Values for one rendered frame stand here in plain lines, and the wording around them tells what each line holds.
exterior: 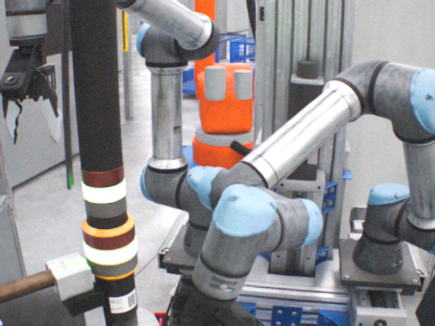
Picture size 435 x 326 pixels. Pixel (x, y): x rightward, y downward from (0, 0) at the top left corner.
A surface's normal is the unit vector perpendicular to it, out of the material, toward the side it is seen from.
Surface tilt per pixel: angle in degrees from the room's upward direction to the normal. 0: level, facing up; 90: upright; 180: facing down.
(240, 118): 90
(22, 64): 30
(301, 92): 90
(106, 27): 90
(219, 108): 90
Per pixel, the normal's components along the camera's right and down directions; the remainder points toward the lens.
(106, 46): 0.75, 0.24
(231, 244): -0.26, 0.25
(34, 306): 0.44, -0.69
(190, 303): 0.04, 0.35
